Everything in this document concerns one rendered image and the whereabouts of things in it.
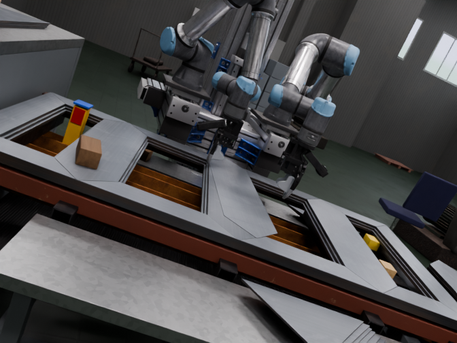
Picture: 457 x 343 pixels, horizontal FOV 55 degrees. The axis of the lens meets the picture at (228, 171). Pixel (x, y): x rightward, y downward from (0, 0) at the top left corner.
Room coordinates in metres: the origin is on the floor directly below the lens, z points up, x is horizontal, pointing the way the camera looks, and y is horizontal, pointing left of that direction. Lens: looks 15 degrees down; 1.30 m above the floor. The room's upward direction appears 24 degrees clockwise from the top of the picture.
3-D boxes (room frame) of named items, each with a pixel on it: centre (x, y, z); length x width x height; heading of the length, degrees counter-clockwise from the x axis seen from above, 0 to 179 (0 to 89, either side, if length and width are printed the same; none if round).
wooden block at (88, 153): (1.18, 0.39, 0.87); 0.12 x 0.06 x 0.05; 25
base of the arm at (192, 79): (2.11, 0.35, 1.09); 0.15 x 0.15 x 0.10
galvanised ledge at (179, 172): (2.00, -0.16, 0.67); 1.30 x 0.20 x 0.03; 99
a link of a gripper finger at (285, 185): (1.47, -0.20, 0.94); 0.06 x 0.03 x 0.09; 98
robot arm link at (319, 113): (1.49, -0.20, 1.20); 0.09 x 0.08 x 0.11; 176
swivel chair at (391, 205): (4.52, -1.84, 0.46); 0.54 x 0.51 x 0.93; 19
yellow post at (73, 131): (1.58, 0.60, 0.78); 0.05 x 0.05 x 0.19; 9
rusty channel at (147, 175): (1.68, -0.01, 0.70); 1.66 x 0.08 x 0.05; 99
